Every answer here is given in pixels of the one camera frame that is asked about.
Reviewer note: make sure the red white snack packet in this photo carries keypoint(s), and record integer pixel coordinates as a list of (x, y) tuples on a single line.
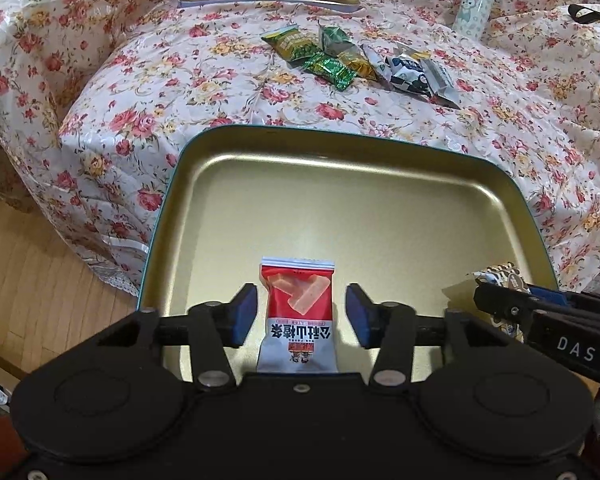
[(295, 325)]

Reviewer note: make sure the silver snack packet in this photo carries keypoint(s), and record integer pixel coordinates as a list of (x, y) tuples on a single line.
[(440, 82)]

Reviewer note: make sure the white blue blueberry packet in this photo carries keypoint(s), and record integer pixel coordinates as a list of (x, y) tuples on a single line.
[(405, 74)]

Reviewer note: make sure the white cartoon water bottle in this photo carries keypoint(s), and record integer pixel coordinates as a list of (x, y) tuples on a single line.
[(475, 5)]

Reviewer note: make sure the light green pea packet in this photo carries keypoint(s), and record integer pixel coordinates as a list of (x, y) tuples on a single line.
[(287, 42)]

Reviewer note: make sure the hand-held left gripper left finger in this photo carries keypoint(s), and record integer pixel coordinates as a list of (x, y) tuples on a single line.
[(244, 312)]

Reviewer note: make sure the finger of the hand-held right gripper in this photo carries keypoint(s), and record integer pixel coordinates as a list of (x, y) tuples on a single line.
[(580, 305), (502, 305)]

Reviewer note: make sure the gold tin tray teal rim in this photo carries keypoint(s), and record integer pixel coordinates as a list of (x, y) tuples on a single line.
[(330, 210)]

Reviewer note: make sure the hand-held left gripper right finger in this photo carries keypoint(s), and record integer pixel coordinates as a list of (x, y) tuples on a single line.
[(357, 317)]

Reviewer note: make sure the white brown printed snack packet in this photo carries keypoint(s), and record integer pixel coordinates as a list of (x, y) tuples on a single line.
[(500, 272)]

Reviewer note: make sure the dark green snack packet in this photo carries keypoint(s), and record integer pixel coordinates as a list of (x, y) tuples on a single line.
[(335, 37)]

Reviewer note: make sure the floral bedspread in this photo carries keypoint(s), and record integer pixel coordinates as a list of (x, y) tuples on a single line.
[(180, 85)]

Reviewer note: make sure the gold snack packet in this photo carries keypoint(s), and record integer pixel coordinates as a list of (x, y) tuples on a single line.
[(362, 66)]

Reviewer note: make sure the shiny green snack packet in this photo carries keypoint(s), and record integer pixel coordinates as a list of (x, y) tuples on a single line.
[(327, 71)]

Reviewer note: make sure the white green snack packet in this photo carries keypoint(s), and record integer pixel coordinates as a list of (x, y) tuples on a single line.
[(377, 67)]

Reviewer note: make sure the gold purple snack tray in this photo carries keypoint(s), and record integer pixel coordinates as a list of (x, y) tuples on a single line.
[(260, 4)]

